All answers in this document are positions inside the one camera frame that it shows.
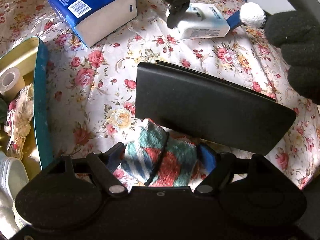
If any white crochet ball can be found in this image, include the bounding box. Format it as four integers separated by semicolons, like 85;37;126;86
239;2;265;28

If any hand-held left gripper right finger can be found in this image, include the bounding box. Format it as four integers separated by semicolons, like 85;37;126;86
194;144;275;195

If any colourful knit pouch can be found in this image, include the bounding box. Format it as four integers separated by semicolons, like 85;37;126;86
112;118;218;188

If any blue tissue pack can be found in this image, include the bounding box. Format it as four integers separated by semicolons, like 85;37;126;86
46;0;137;48

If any grey tape roll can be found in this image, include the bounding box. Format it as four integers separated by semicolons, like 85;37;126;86
0;67;25;94

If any green cloth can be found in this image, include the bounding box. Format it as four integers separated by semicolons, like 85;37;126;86
0;97;9;124

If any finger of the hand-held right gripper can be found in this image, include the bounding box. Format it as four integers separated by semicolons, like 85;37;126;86
165;1;192;29
226;12;243;29

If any gold and teal tin tray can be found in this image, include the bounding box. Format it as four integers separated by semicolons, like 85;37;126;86
0;36;54;175

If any person's right hand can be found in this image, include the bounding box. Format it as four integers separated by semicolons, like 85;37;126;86
265;10;320;98

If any floral bedsheet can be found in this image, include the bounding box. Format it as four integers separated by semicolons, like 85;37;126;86
0;0;320;190

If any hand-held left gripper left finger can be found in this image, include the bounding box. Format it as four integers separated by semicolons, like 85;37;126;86
46;143;128;195

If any lace scrunchie with red ribbon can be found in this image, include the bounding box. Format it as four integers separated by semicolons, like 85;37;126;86
5;84;34;160

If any black wallet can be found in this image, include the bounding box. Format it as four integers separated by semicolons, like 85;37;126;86
135;60;297;155

